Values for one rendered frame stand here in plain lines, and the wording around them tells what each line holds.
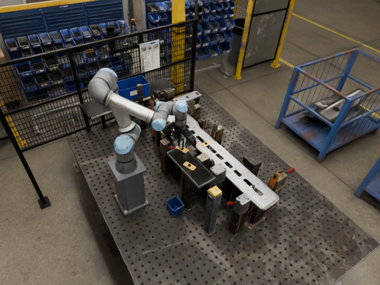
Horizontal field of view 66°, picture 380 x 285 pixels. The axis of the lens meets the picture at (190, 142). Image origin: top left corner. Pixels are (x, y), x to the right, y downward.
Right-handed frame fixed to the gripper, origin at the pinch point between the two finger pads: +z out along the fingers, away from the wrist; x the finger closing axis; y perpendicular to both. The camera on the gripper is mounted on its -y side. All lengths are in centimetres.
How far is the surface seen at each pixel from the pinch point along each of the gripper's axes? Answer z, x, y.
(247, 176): 23, -25, -42
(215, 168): 11.9, -7.3, -23.6
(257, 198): 23, -11, -56
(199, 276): 53, 44, -48
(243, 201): 17, 1, -51
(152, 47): -15, -78, 93
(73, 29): 6, -88, 225
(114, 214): 53, 43, 29
